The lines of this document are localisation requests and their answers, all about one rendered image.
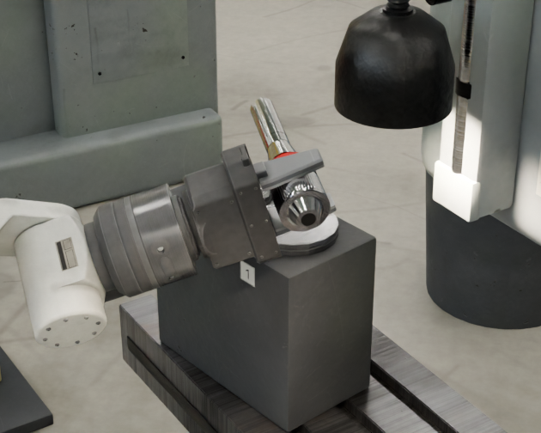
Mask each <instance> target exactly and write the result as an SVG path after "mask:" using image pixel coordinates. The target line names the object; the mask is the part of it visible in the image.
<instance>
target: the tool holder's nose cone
mask: <svg viewBox="0 0 541 433"><path fill-rule="evenodd" d="M323 210H324V206H323V204H322V202H321V201H320V200H319V199H318V198H315V197H312V196H306V197H301V198H298V199H296V200H295V201H294V202H293V203H292V204H291V205H290V206H289V208H288V210H287V218H288V220H289V222H290V223H292V224H293V225H295V226H297V227H299V228H301V229H312V228H314V227H315V226H317V225H318V223H319V221H320V218H321V217H322V214H323Z"/></svg>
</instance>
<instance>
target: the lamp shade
mask: <svg viewBox="0 0 541 433"><path fill-rule="evenodd" d="M454 74H455V63H454V60H453V54H452V50H451V47H450V44H449V40H448V37H447V31H446V29H445V27H444V25H443V24H442V23H441V22H439V21H438V20H436V19H435V18H434V17H433V16H431V15H430V14H428V13H427V12H425V11H424V10H422V9H420V8H418V7H416V6H413V5H410V6H409V7H408V9H407V10H404V11H393V10H390V9H388V7H387V6H386V4H382V5H379V6H376V7H374V8H372V9H370V10H369V11H367V12H366V13H364V14H362V15H360V16H358V17H356V18H355V19H354V20H353V21H351V22H350V24H349V26H348V28H347V31H346V34H345V35H344V38H343V42H342V45H341V47H340V49H339V52H338V55H337V58H336V62H335V93H334V106H335V108H336V110H337V111H338V112H339V113H340V114H341V115H342V116H344V117H345V118H346V119H349V120H351V121H353V122H356V123H358V124H361V125H366V126H371V127H375V128H381V129H393V130H403V129H414V128H420V127H424V126H429V125H433V124H436V123H438V122H440V121H442V120H443V119H445V118H446V117H447V116H448V115H449V114H450V112H451V111H452V107H453V85H454Z"/></svg>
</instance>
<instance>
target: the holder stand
mask: <svg viewBox="0 0 541 433"><path fill-rule="evenodd" d="M276 238H277V242H278V245H279V247H280V250H281V253H282V257H279V258H276V259H272V260H269V261H267V262H264V263H262V264H259V263H257V261H256V259H255V256H254V257H252V258H250V259H245V260H242V261H240V262H237V263H234V264H232V265H227V266H224V267H222V268H219V269H216V268H214V267H213V265H212V262H211V260H210V258H207V259H205V258H204V256H203V254H202V252H200V256H198V257H199V259H198V260H196V261H195V263H196V266H197V269H198V274H197V275H195V276H192V277H189V278H186V279H183V280H180V281H178V282H175V283H172V284H168V285H165V286H162V287H160V288H157V301H158V318H159V334H160V341H161V342H162V343H163V344H165V345H167V346H168V347H169V348H171V349H172V350H173V351H175V352H177V353H178V354H179V355H181V356H182V357H183V358H184V359H186V360H187V361H189V362H190V363H192V364H193V365H194V366H196V367H197V368H199V369H200V370H202V371H203V372H204V373H205V374H206V375H208V376H210V377H211V378H212V379H214V380H215V381H217V382H218V383H220V384H221V385H222V386H224V387H225V388H226V389H227V390H229V391H230V392H232V393H233V394H235V395H236V396H238V397H239V398H240V399H242V400H243V401H245V402H246V403H247V404H248V405H250V406H251V407H253V408H254V409H255V410H257V411H258V412H260V413H261V414H263V415H264V416H265V417H267V418H268V419H269V420H270V421H272V422H273V423H275V424H276V425H278V426H279V427H281V428H282V429H283V430H285V431H287V432H289V431H291V430H293V429H295V428H297V427H299V426H300V425H302V424H304V423H306V422H307V421H309V420H311V419H313V418H315V417H317V416H318V415H320V414H321V413H323V412H326V411H327V410H329V409H331V408H332V407H334V406H336V405H338V404H340V403H341V402H343V401H345V400H347V399H348V398H350V397H352V396H354V395H355V394H357V393H360V392H361V391H362V390H364V389H366V388H368V386H369V382H370V363H371V345H372V327H373V309H374V274H375V255H376V238H375V237H374V236H373V235H371V234H369V233H367V232H365V231H363V230H361V229H359V228H357V227H356V226H354V225H352V224H350V223H347V222H345V221H344V220H343V219H341V218H339V217H337V216H335V215H334V214H333V213H331V214H329V215H328V217H327V218H326V219H325V221H324V222H323V223H321V224H320V225H319V226H318V227H317V228H315V229H312V230H308V231H305V232H295V231H292V230H291V231H289V232H287V233H285V234H283V235H279V236H276Z"/></svg>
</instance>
